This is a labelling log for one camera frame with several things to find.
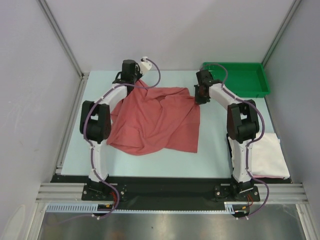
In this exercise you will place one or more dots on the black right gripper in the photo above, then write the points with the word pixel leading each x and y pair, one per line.
pixel 199 101

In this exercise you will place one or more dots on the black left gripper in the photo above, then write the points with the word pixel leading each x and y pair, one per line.
pixel 137 70

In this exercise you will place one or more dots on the red t shirt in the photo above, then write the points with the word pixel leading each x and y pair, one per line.
pixel 151 119

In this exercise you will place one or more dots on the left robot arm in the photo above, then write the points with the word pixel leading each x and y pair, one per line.
pixel 95 119

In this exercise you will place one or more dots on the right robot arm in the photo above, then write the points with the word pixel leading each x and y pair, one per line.
pixel 242 126

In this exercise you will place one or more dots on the green plastic tray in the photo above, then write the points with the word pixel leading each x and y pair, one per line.
pixel 245 79

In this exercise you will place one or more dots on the white folded shirt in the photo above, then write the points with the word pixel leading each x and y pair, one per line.
pixel 266 159

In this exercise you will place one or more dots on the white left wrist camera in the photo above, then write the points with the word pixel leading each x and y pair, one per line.
pixel 145 65

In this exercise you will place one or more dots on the aluminium left corner post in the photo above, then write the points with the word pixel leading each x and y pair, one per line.
pixel 53 23

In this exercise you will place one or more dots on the aluminium corner post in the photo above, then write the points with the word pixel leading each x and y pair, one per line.
pixel 53 23
pixel 283 26

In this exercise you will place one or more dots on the aluminium right corner post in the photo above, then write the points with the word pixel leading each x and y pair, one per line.
pixel 283 26

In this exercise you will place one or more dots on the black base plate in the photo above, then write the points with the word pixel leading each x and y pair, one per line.
pixel 146 203

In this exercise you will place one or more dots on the light blue cable duct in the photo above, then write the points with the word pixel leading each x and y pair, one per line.
pixel 104 208

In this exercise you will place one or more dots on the aluminium front rail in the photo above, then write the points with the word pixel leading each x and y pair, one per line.
pixel 76 192

